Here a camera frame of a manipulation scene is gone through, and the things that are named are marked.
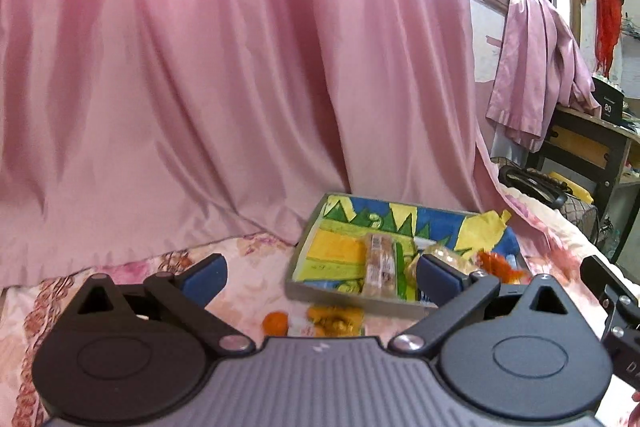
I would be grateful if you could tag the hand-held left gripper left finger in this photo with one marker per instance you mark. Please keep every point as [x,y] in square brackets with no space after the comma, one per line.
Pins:
[205,281]

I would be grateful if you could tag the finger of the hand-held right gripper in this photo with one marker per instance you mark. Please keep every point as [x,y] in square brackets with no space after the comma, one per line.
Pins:
[610,279]

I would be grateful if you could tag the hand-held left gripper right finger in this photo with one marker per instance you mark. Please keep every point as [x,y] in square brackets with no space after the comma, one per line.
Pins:
[440,281]

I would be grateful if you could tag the puffed rice cake packet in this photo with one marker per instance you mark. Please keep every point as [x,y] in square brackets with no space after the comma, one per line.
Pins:
[455,257]

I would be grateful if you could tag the clear packet with white label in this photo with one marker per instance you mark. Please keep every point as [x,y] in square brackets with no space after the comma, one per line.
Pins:
[380,264]

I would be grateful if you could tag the small orange fruit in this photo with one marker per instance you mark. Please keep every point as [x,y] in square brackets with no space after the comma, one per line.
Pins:
[275,323]

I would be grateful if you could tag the golden brown snack packet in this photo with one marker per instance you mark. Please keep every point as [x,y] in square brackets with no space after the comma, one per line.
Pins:
[335,319]

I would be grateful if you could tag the grey shallow box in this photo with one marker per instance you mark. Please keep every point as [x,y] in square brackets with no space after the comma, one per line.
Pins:
[325,294]

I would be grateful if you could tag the quilted grey bag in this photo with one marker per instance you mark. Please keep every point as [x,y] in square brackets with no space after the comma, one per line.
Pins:
[580,217]

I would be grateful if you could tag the yellow cloth item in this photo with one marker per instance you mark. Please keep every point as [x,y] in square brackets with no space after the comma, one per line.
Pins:
[577,189]

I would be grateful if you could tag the colourful painted paper liner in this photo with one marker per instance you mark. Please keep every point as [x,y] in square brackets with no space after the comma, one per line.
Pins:
[335,252]

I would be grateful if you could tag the black handbag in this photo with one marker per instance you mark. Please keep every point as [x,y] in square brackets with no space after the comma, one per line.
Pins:
[530,182]

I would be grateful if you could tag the black box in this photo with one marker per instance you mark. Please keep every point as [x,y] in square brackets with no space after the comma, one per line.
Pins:
[607,102]

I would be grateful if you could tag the pink curtain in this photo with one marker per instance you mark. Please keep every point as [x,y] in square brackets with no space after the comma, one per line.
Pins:
[200,82]

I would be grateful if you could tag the lilac tied curtain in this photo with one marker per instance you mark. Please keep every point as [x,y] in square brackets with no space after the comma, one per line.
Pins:
[530,57]

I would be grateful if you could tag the red hanging ornament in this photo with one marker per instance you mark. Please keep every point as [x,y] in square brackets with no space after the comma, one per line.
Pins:
[607,22]

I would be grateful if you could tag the wooden desk with black frame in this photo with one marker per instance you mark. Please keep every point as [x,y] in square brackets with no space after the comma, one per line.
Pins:
[585,147]

